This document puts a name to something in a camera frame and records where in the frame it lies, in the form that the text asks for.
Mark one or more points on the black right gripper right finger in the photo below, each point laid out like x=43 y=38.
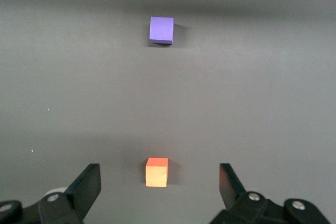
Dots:
x=233 y=195

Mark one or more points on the purple foam block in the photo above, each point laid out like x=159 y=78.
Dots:
x=160 y=30

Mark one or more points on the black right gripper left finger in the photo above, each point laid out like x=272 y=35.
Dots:
x=81 y=190

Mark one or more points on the orange foam block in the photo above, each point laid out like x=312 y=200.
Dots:
x=156 y=175

